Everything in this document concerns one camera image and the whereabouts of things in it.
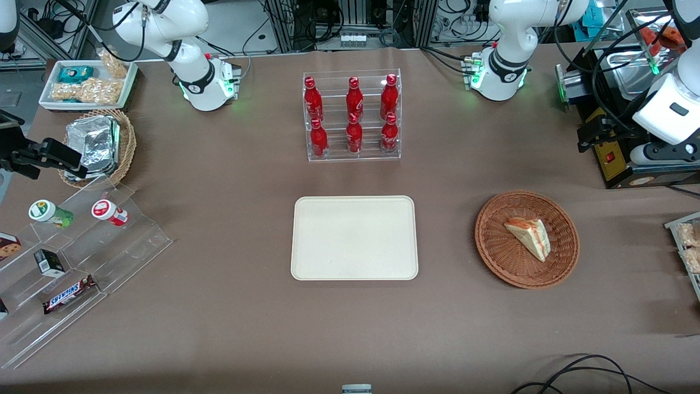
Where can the small black carton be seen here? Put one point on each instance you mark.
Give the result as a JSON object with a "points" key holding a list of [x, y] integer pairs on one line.
{"points": [[50, 264]]}

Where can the grey tray with snacks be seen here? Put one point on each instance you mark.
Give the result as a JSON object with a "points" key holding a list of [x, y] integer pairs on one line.
{"points": [[690, 284]]}

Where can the red food in warmer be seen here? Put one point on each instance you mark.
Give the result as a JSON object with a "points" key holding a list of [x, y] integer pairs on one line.
{"points": [[664, 37]]}

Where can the black food warmer cabinet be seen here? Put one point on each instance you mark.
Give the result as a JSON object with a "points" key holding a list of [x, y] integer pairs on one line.
{"points": [[618, 169]]}

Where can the grey white device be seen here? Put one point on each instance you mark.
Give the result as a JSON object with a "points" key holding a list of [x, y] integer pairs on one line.
{"points": [[356, 389]]}

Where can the brown cookie box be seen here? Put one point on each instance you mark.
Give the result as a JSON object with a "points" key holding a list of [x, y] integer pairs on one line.
{"points": [[8, 246]]}

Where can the white snack tray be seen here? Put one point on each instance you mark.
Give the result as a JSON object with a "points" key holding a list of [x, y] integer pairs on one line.
{"points": [[49, 87]]}

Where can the clear acrylic stepped shelf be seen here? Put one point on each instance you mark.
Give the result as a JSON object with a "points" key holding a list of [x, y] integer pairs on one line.
{"points": [[131, 246]]}

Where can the Snickers chocolate bar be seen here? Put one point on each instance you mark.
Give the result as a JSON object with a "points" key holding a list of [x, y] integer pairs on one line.
{"points": [[68, 295]]}

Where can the clear acrylic bottle rack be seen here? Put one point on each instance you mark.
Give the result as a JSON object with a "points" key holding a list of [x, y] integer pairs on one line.
{"points": [[333, 109]]}

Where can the teal snack packet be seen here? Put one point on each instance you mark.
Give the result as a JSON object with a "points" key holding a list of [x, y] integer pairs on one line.
{"points": [[75, 74]]}

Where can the cream rectangular tray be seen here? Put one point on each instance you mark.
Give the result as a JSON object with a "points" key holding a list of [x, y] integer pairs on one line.
{"points": [[354, 238]]}

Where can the steel food pan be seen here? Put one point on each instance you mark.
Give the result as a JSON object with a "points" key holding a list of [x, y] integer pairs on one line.
{"points": [[623, 65]]}

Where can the red lidded drink bottle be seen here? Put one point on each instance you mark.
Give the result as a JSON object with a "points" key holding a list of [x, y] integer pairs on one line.
{"points": [[106, 210]]}

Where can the tan wicker basket with foil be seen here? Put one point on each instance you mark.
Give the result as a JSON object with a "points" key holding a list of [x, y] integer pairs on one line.
{"points": [[128, 145]]}

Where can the red soda bottle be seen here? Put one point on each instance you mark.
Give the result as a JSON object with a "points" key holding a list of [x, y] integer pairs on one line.
{"points": [[354, 138], [389, 97], [354, 99], [312, 101], [389, 137], [319, 141]]}

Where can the triangular sandwich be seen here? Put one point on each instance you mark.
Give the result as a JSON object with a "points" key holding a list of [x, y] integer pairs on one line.
{"points": [[529, 238]]}

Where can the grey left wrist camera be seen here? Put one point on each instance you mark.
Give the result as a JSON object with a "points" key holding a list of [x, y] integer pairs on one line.
{"points": [[656, 154]]}

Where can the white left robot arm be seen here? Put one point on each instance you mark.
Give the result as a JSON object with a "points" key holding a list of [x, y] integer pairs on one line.
{"points": [[506, 33]]}

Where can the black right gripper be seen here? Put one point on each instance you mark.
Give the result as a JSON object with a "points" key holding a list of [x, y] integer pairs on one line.
{"points": [[12, 143]]}

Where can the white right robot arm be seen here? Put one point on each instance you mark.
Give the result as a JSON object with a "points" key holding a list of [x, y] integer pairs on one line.
{"points": [[164, 22]]}

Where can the green lidded drink bottle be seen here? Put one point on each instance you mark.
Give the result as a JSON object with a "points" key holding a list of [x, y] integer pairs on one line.
{"points": [[46, 212]]}

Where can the large clear peanut bag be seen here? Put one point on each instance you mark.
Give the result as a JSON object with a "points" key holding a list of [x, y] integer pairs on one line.
{"points": [[90, 91]]}

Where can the round brown wicker basket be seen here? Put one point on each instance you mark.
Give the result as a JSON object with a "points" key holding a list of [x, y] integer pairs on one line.
{"points": [[500, 254]]}

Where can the small clear peanut bag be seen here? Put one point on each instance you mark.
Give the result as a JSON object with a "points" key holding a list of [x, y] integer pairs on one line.
{"points": [[114, 64]]}

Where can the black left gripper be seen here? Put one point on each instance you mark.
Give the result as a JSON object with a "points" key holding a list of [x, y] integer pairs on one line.
{"points": [[619, 134]]}

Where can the silver foil package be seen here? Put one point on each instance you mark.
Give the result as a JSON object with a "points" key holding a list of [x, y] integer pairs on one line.
{"points": [[95, 145]]}

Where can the clear wrapped snack pack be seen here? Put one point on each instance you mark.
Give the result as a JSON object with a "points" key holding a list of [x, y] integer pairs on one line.
{"points": [[689, 235], [692, 260]]}

